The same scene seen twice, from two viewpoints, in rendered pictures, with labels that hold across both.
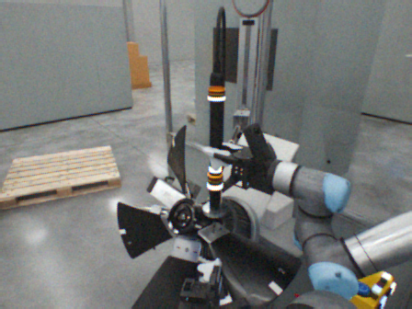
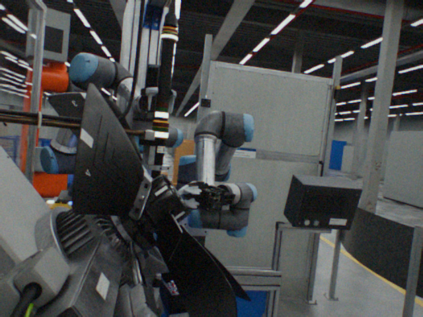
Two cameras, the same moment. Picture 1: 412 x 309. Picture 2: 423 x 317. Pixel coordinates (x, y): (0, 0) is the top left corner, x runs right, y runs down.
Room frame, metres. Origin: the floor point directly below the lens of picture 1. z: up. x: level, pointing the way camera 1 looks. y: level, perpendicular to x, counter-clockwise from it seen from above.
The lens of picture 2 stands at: (1.41, 0.53, 1.36)
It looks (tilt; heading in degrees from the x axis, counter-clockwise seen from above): 3 degrees down; 210
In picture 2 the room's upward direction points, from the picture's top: 6 degrees clockwise
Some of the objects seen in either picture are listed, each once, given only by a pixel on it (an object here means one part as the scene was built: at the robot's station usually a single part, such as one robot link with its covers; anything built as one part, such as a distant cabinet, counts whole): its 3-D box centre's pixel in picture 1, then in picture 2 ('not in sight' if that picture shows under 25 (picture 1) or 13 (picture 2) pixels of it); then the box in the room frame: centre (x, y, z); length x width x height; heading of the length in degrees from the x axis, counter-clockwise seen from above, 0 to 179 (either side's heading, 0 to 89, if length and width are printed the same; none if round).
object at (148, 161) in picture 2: (215, 195); (154, 150); (0.74, -0.03, 1.32); 0.09 x 0.07 x 0.10; 166
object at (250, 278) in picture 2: not in sight; (169, 276); (0.39, -0.19, 0.82); 0.90 x 0.04 x 0.08; 131
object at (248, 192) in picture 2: not in sight; (241, 194); (0.32, 0.04, 1.17); 0.11 x 0.08 x 0.09; 168
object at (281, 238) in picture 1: (278, 228); not in sight; (1.18, -0.37, 0.85); 0.36 x 0.24 x 0.03; 41
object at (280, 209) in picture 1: (270, 208); not in sight; (1.26, -0.34, 0.92); 0.17 x 0.16 x 0.11; 131
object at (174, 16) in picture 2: (215, 148); (164, 92); (0.73, -0.03, 1.47); 0.04 x 0.04 x 0.46
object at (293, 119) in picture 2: not in sight; (262, 175); (-1.25, -0.50, 1.10); 1.21 x 0.06 x 2.20; 131
